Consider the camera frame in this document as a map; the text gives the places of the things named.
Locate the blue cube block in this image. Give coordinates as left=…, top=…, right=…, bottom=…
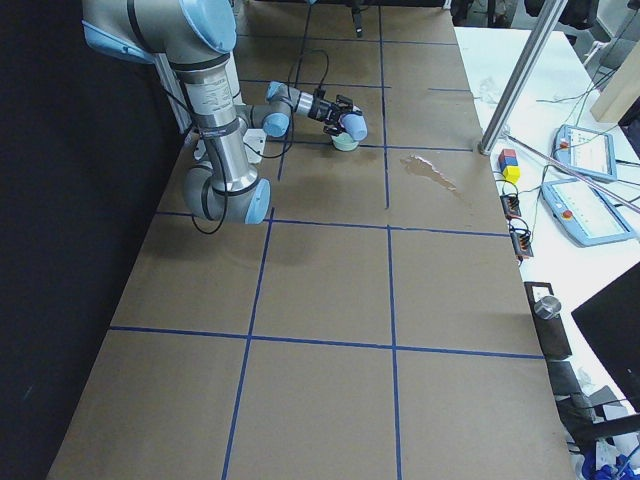
left=498, top=156, right=519, bottom=171

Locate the aluminium frame post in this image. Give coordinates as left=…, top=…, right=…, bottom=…
left=478, top=0, right=568, bottom=156

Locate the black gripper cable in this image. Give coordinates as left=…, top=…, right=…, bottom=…
left=192, top=48, right=331, bottom=235

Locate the light blue plastic cup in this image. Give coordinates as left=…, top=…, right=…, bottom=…
left=340, top=111, right=368, bottom=142

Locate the yellow cube block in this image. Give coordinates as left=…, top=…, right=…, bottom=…
left=501, top=165, right=521, bottom=184

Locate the near blue teach pendant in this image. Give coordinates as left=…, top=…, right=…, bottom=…
left=541, top=180, right=635, bottom=247

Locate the mint green bowl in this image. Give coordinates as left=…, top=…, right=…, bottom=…
left=331, top=133, right=359, bottom=152

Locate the silver metal cylinder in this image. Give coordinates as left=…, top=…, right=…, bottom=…
left=533, top=295, right=562, bottom=320

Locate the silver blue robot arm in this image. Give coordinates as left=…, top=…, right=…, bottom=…
left=82, top=1, right=368, bottom=224

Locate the brown paper table cover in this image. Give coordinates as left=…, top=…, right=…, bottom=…
left=49, top=1, right=573, bottom=479

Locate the red cube block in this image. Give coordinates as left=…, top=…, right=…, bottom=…
left=498, top=148, right=517, bottom=159

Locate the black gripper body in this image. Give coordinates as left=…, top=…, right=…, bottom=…
left=307, top=96, right=343, bottom=124

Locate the far blue teach pendant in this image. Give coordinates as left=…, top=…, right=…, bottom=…
left=552, top=124, right=617, bottom=182

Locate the black monitor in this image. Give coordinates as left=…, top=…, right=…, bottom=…
left=572, top=264, right=639, bottom=410

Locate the crumpled white tissue paper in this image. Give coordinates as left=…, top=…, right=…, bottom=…
left=474, top=76, right=503, bottom=106

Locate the blue teach pendant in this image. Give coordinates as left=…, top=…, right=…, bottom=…
left=541, top=180, right=635, bottom=247
left=552, top=124, right=617, bottom=182

